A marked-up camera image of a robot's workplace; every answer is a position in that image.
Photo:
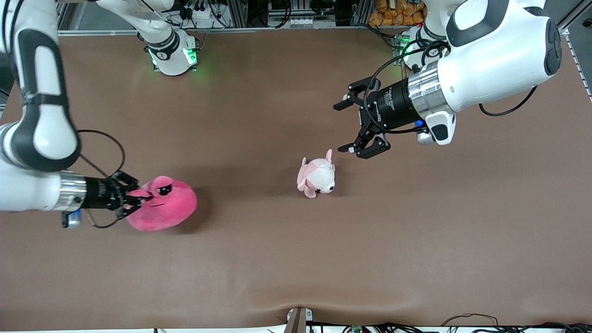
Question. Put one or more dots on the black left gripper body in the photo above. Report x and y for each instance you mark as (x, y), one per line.
(392, 109)

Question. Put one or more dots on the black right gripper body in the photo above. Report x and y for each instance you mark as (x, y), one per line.
(98, 194)

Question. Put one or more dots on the round pink plush toy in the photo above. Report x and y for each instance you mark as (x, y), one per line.
(166, 210)

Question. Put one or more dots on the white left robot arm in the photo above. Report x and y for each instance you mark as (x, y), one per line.
(495, 60)

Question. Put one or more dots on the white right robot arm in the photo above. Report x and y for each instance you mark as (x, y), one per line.
(41, 125)

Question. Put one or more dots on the orange plush toy pile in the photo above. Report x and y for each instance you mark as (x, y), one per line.
(393, 14)

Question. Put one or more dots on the small pink white plush dog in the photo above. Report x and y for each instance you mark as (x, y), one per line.
(319, 175)

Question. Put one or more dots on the white connector block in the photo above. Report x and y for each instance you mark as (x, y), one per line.
(303, 21)

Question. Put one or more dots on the white power strip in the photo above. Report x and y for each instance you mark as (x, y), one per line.
(201, 14)

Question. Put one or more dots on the aluminium table edge rail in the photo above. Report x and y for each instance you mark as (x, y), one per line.
(300, 28)

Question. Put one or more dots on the aluminium frame post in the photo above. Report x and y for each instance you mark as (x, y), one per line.
(576, 18)
(62, 16)

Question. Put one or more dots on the metal table clamp bracket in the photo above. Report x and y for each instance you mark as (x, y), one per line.
(298, 320)

